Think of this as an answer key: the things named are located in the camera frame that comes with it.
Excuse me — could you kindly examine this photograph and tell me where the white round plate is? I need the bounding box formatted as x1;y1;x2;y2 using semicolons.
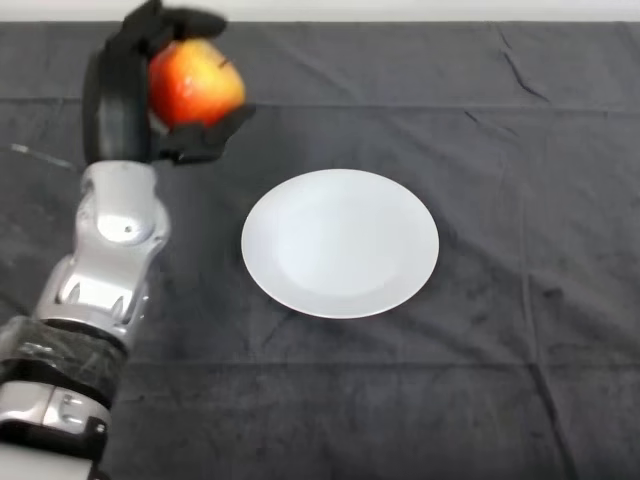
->
241;168;441;319

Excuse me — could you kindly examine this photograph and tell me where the red yellow apple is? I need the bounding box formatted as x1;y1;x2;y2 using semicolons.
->
147;39;247;126

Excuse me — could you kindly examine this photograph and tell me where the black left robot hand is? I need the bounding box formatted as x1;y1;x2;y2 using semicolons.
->
81;0;258;166

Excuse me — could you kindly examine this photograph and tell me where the black table cloth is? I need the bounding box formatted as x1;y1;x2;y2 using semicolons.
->
0;20;640;480

